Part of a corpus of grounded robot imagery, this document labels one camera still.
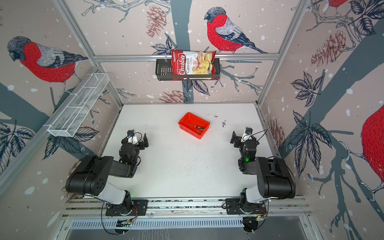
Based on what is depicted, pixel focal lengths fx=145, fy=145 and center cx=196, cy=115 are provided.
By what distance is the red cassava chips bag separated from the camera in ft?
2.86

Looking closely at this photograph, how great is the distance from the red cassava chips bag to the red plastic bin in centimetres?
33

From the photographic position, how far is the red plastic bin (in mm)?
1007
